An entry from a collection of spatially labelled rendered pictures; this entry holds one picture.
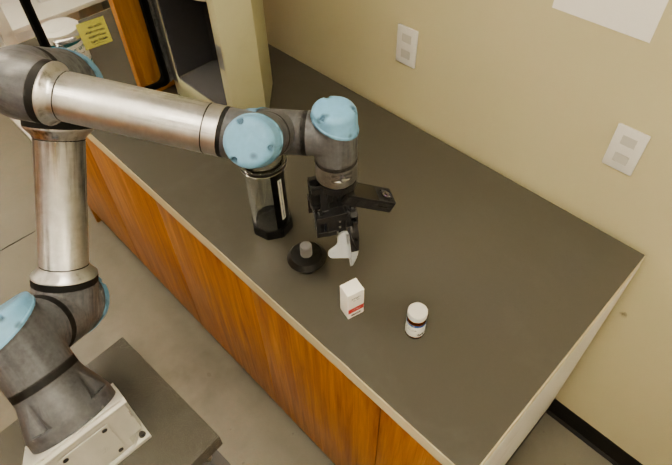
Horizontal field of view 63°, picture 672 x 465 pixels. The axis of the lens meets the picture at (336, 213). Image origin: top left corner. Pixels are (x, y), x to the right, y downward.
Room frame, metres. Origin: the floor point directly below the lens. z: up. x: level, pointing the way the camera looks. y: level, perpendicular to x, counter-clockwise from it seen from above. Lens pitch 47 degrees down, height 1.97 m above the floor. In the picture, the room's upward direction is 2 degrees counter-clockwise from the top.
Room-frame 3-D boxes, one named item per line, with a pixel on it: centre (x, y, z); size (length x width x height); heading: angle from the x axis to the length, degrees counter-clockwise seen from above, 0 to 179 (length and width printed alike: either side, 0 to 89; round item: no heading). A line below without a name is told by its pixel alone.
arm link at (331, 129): (0.71, 0.00, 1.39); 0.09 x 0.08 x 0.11; 82
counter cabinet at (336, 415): (1.29, 0.22, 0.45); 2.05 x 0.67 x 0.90; 44
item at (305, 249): (0.79, 0.07, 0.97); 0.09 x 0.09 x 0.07
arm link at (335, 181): (0.71, 0.00, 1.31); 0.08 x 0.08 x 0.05
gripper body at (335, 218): (0.71, 0.00, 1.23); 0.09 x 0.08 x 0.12; 105
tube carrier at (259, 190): (0.91, 0.16, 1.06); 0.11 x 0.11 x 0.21
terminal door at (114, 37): (1.39, 0.63, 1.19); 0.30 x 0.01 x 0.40; 124
